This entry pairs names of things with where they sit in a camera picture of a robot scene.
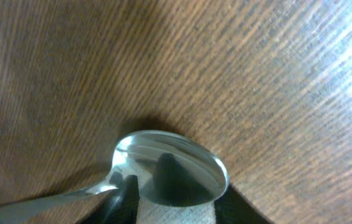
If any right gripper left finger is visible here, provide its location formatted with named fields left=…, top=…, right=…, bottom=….
left=79, top=175, right=140, bottom=224

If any large steel spoon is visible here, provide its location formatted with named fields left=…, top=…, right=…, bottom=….
left=0, top=130, right=229, bottom=223

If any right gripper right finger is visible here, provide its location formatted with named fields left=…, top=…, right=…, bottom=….
left=214, top=184, right=272, bottom=224

